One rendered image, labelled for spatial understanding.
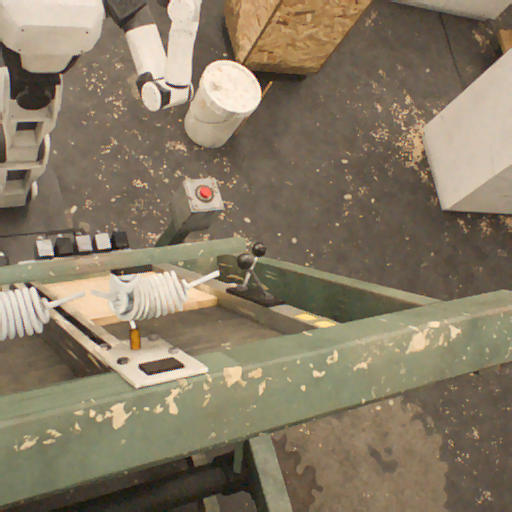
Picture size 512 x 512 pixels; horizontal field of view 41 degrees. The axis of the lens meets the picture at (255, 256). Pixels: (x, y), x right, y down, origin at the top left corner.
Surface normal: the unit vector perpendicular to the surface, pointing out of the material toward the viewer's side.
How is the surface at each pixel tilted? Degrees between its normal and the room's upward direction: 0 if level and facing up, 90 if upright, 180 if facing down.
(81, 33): 90
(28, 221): 0
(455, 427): 0
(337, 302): 90
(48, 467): 30
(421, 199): 0
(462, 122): 90
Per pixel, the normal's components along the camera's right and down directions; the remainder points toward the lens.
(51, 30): 0.29, 0.91
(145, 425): 0.49, 0.12
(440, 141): -0.90, -0.01
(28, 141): 0.44, -0.22
